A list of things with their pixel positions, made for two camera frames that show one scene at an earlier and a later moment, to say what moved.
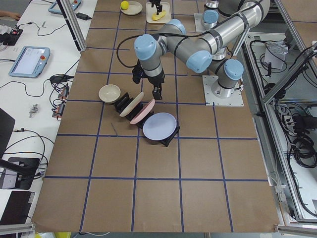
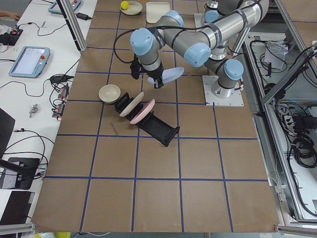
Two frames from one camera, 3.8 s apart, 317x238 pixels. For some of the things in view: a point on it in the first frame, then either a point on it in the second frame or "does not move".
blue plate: x=159 y=126 to x=169 y=74
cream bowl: x=109 y=93 does not move
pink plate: x=143 y=112 does not move
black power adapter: x=82 y=16 does not move
